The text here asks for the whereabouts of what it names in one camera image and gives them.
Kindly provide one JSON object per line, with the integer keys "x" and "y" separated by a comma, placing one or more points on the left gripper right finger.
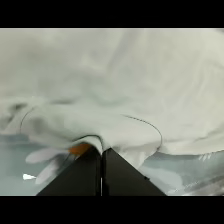
{"x": 128, "y": 178}

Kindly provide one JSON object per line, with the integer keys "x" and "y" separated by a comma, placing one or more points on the pale grey T-shirt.
{"x": 113, "y": 83}

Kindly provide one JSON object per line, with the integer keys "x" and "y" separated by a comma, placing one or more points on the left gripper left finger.
{"x": 75, "y": 178}

